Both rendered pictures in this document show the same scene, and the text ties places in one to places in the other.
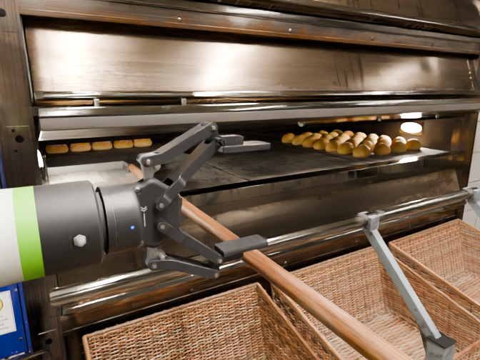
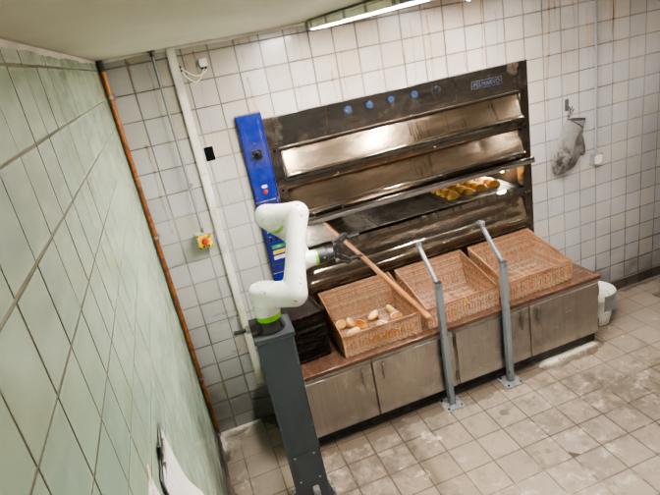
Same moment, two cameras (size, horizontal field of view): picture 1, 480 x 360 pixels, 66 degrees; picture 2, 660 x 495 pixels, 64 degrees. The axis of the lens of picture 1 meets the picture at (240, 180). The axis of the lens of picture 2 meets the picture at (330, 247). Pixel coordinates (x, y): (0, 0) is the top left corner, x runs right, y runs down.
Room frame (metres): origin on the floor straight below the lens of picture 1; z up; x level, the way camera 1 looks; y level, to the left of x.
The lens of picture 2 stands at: (-2.38, -0.68, 2.49)
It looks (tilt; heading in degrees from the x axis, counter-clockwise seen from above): 21 degrees down; 16
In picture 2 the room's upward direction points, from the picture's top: 11 degrees counter-clockwise
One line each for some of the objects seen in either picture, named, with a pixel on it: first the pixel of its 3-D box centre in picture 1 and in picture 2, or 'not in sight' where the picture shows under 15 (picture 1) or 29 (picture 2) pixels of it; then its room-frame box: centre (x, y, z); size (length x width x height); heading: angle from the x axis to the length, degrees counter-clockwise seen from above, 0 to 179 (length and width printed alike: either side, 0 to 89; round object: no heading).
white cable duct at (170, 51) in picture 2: not in sight; (220, 235); (0.57, 0.88, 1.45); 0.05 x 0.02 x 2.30; 121
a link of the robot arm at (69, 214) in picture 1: (71, 224); (321, 254); (0.37, 0.18, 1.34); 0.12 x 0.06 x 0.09; 30
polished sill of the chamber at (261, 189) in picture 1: (320, 178); (417, 219); (1.31, -0.30, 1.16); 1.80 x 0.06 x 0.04; 121
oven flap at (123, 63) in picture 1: (331, 70); (412, 169); (1.29, -0.31, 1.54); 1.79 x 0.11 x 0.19; 121
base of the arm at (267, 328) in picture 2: not in sight; (259, 325); (-0.22, 0.39, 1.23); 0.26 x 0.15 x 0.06; 117
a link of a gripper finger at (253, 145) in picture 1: (241, 146); not in sight; (0.47, 0.00, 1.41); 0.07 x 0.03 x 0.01; 120
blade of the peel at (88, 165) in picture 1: (116, 156); not in sight; (1.56, 0.53, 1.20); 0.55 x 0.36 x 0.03; 120
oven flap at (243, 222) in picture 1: (323, 216); (420, 238); (1.29, -0.31, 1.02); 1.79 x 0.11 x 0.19; 121
